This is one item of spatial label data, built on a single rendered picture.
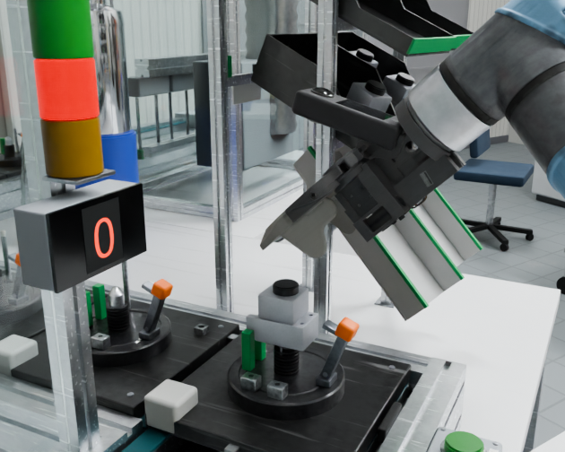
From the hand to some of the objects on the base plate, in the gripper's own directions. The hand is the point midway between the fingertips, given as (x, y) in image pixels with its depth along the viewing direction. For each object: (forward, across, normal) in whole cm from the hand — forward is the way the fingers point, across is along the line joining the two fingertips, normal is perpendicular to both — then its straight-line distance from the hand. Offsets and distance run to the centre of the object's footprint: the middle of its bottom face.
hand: (282, 226), depth 73 cm
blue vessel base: (+79, +60, +33) cm, 104 cm away
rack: (+30, +36, -14) cm, 49 cm away
